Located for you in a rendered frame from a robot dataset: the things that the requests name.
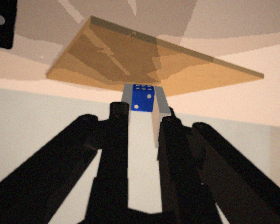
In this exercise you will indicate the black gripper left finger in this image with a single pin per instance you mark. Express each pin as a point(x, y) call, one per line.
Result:
point(34, 191)

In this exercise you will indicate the black die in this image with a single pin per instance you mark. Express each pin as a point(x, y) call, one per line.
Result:
point(8, 15)

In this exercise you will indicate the blue die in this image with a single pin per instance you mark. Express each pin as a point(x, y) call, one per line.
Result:
point(142, 98)

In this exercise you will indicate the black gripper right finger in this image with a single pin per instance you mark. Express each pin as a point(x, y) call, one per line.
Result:
point(243, 193)

